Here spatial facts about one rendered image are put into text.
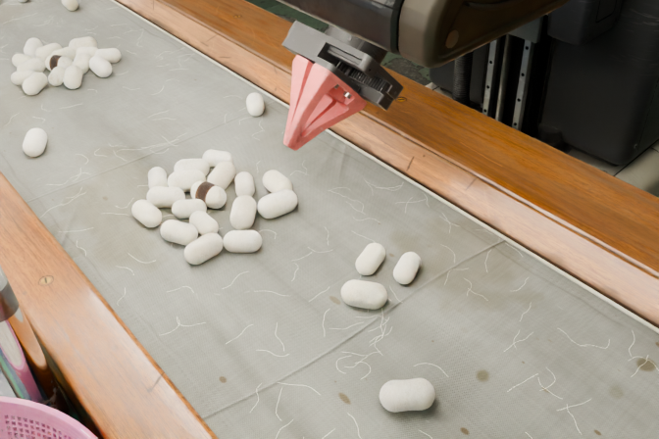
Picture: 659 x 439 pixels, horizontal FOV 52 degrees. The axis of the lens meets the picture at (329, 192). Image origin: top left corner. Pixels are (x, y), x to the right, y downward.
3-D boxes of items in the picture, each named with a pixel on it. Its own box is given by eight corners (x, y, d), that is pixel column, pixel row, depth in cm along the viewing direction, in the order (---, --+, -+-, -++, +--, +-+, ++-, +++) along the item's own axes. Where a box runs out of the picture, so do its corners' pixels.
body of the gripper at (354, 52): (357, 74, 54) (407, -4, 54) (281, 35, 61) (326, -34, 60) (394, 107, 60) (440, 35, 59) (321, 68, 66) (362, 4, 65)
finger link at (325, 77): (282, 144, 56) (342, 49, 56) (234, 113, 61) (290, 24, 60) (327, 170, 62) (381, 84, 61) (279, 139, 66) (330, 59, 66)
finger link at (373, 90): (300, 156, 55) (362, 59, 54) (250, 122, 59) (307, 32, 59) (343, 182, 60) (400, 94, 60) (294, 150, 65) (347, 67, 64)
